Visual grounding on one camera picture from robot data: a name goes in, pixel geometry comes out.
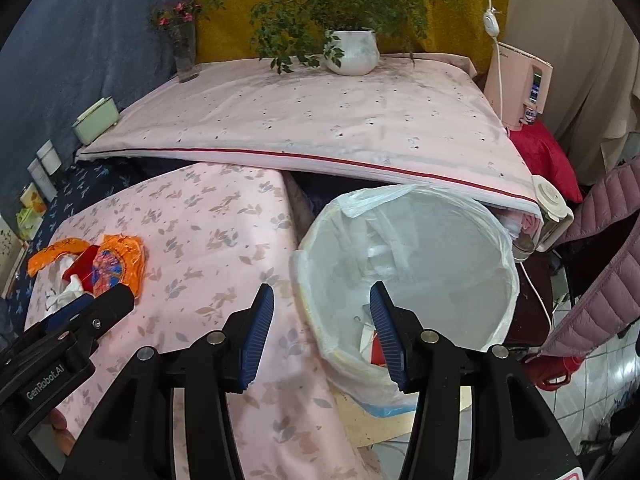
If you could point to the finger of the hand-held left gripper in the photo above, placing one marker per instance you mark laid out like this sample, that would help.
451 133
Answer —
70 312
107 307

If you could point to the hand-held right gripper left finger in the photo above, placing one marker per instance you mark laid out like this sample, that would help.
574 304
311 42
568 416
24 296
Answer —
257 327

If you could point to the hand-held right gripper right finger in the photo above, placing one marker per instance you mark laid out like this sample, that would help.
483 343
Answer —
386 327

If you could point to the white tissue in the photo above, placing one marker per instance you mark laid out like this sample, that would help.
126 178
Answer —
62 296

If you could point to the red paper envelope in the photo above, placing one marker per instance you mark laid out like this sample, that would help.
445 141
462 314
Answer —
87 260

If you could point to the round bin with white bag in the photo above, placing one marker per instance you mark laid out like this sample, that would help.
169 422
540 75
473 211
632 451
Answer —
440 260

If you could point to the white box with floral print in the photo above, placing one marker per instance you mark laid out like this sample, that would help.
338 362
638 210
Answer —
10 255

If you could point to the pink rabbit print tablecloth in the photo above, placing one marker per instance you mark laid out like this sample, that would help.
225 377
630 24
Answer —
210 240

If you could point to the small yellowish jar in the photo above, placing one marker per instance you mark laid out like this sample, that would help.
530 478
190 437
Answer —
32 196

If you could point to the dark blue floral cloth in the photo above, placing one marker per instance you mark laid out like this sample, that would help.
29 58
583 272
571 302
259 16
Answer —
90 180

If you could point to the white tall bottle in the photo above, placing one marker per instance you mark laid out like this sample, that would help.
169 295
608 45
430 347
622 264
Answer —
42 180

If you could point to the white round jar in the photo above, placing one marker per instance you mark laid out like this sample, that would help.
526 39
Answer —
50 156

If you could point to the red plastic container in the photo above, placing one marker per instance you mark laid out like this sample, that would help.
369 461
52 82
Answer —
555 370

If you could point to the pale green lidded box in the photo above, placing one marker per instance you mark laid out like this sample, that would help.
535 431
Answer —
95 121

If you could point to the white electric kettle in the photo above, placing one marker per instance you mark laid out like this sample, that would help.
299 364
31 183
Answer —
547 197

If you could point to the pink bedding with red stripe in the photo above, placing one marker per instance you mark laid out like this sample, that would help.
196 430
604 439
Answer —
320 115

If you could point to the red cloth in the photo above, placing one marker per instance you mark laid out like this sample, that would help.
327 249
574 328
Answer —
545 160

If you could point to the mauve quilted jacket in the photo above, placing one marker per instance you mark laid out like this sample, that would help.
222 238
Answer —
600 240

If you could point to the pink water dispenser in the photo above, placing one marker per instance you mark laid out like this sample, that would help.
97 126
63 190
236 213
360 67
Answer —
510 90

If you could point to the glass vase with pink flowers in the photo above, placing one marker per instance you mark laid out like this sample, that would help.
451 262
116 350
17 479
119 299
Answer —
184 50

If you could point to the blue velvet cloth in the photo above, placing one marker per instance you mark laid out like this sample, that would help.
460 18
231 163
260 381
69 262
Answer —
85 35

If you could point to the green plant in white pot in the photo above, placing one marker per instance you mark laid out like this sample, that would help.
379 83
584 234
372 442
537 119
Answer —
352 50

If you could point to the beige curtain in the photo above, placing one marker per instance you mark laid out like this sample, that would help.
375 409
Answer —
585 60

